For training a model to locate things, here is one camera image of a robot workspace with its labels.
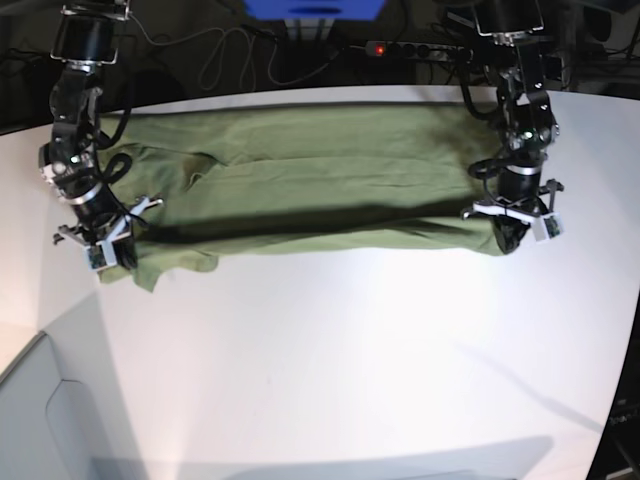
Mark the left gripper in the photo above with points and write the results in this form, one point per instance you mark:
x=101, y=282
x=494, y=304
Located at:
x=520, y=205

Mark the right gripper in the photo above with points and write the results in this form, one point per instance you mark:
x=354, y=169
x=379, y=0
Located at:
x=104, y=231

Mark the green T-shirt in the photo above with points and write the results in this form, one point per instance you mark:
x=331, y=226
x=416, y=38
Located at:
x=302, y=180

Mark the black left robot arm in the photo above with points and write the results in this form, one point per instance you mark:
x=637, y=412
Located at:
x=504, y=44

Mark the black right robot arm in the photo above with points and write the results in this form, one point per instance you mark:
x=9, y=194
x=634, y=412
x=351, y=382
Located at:
x=69, y=162

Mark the black power strip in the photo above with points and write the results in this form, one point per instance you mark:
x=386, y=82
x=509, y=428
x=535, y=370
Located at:
x=430, y=52

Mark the grey panel at table corner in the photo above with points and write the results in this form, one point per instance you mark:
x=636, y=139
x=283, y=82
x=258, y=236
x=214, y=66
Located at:
x=50, y=425

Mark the blue plastic bin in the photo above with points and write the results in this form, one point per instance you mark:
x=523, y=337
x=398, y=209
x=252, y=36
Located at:
x=360, y=10

